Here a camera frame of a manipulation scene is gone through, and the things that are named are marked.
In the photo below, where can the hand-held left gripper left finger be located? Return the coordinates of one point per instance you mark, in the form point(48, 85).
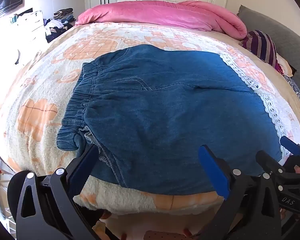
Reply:
point(87, 165)

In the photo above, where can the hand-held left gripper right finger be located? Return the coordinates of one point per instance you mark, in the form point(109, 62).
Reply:
point(213, 172)

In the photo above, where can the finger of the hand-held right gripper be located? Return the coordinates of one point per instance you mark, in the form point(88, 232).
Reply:
point(290, 143)
point(267, 160)

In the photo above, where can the blue denim pants lace trim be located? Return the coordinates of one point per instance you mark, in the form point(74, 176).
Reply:
point(165, 110)

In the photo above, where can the white metal rack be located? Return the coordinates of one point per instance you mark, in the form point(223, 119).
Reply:
point(0, 192)

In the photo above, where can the cream orange printed blanket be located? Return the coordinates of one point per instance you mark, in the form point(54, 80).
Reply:
point(35, 87)

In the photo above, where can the grey padded headboard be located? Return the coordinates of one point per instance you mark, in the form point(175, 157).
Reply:
point(290, 45)

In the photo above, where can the purple striped pillow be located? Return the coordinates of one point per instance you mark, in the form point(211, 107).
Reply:
point(261, 46)

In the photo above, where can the pile of clothes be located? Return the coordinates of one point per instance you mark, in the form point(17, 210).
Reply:
point(61, 22)

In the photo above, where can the white dresser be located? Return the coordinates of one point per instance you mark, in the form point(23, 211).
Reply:
point(27, 25)

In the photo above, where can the pink quilt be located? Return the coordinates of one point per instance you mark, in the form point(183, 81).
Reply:
point(152, 12)

